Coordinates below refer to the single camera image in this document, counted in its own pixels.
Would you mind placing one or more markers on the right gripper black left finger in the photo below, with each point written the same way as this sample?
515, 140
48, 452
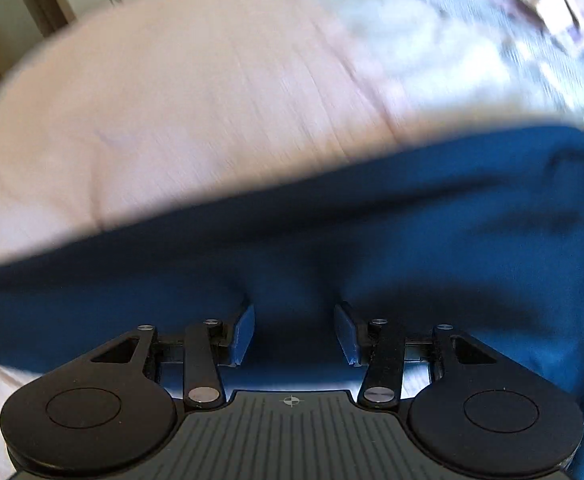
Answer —
117, 405

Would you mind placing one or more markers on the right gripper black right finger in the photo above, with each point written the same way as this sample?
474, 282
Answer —
463, 405

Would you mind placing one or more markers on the navy blue garment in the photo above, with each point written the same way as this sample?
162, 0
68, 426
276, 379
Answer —
485, 233

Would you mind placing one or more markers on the pink bed blanket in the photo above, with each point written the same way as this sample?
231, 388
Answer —
139, 110

